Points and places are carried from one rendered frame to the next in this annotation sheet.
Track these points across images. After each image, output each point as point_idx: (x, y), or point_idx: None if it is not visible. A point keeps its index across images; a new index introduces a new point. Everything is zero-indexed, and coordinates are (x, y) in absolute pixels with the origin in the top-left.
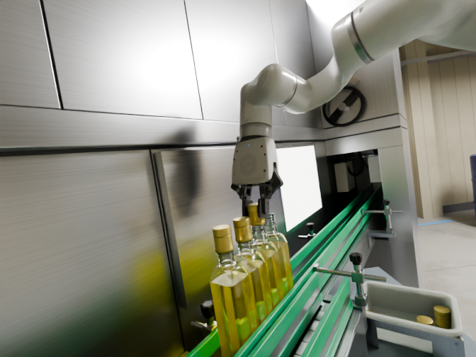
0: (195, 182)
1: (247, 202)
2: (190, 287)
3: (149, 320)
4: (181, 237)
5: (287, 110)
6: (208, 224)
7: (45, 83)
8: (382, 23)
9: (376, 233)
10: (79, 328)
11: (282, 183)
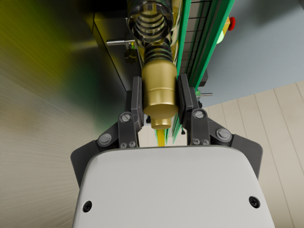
0: (54, 188)
1: (143, 117)
2: (97, 63)
3: (100, 76)
4: (91, 114)
5: None
6: (61, 94)
7: None
8: None
9: None
10: (112, 112)
11: (257, 149)
